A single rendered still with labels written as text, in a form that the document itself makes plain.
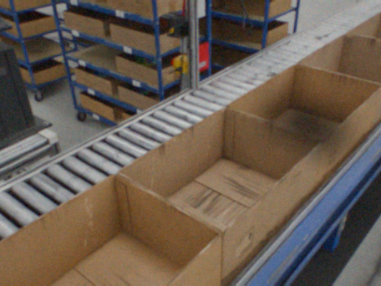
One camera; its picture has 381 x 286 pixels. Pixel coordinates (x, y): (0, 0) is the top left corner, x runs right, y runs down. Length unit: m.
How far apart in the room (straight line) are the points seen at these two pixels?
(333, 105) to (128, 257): 0.84
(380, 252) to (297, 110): 1.06
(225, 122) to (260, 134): 0.11
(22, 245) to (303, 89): 1.01
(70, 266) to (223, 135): 0.54
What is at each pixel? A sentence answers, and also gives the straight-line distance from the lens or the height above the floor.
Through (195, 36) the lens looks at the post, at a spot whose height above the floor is 0.99.
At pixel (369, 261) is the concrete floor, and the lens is 2.23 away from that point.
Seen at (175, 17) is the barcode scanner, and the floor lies 1.08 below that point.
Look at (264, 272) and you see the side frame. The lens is 0.85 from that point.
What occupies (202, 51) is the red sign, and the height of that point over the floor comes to 0.88.
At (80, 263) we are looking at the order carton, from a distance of 0.93.
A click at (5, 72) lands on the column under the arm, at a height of 1.00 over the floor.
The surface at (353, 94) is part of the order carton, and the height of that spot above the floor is 1.00.
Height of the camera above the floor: 1.56
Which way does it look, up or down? 36 degrees down
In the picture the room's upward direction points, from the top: 1 degrees counter-clockwise
